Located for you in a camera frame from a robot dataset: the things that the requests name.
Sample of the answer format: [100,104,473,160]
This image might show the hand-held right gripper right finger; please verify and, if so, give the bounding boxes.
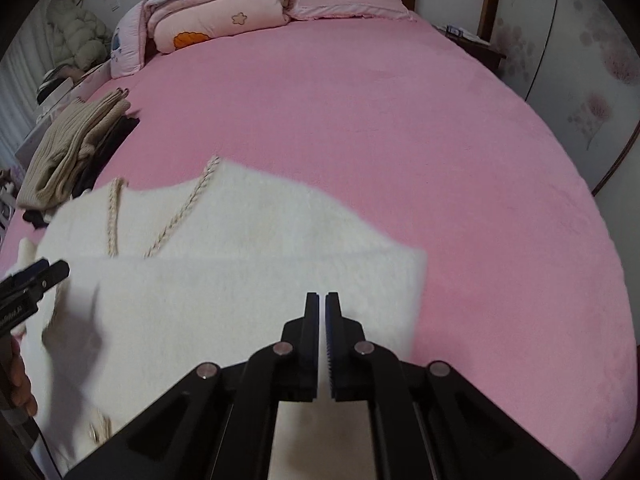
[325,291,583,480]

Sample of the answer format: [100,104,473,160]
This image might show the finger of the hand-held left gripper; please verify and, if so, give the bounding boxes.
[22,259,71,303]
[0,258,50,292]

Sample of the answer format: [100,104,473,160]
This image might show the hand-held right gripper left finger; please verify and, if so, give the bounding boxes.
[62,292,321,480]

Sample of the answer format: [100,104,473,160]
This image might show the white fluffy sweater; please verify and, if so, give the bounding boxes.
[10,156,429,480]

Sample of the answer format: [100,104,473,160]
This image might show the dark clothes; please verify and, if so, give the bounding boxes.
[22,114,141,229]

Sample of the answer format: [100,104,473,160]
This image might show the person's left hand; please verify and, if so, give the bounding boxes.
[4,338,39,417]

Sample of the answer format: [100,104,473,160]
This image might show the beige knit sweater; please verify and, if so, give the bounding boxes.
[16,89,132,210]

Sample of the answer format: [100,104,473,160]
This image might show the white curtain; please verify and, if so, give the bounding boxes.
[0,35,51,173]

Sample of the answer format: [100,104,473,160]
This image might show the pink bed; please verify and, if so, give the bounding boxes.
[0,0,640,480]

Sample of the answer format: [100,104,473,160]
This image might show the white puffer jacket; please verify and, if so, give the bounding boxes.
[45,0,114,69]

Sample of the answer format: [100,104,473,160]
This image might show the pink patterned folded quilt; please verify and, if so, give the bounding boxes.
[109,0,302,79]

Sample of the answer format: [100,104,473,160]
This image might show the dark wooden nightstand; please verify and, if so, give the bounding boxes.
[434,22,507,79]

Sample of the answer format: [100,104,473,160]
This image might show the pink pillow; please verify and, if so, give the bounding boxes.
[287,0,419,22]

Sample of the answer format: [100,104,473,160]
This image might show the small item on nightstand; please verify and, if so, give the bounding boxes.
[444,24,482,41]

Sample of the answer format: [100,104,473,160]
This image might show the floral wardrobe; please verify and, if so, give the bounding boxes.
[495,0,640,197]

